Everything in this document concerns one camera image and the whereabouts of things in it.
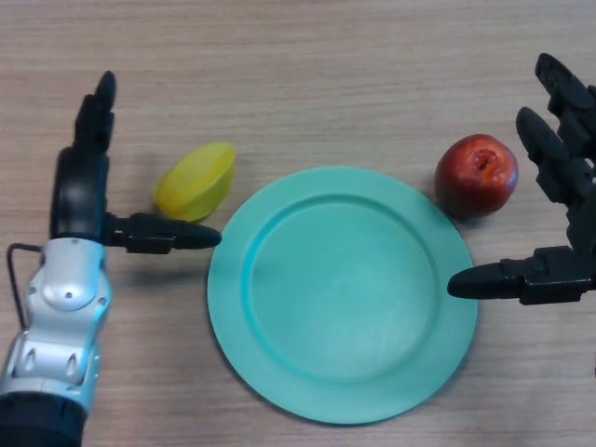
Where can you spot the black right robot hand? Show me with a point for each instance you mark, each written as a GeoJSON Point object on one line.
{"type": "Point", "coordinates": [554, 279]}

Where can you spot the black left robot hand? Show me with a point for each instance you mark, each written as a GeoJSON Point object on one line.
{"type": "Point", "coordinates": [77, 195]}

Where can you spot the yellow starfruit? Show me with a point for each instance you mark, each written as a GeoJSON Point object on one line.
{"type": "Point", "coordinates": [195, 181]}

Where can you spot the green round plate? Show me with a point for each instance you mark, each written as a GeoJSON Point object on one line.
{"type": "Point", "coordinates": [344, 302]}

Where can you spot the red apple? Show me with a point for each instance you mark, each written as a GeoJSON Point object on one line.
{"type": "Point", "coordinates": [472, 181]}

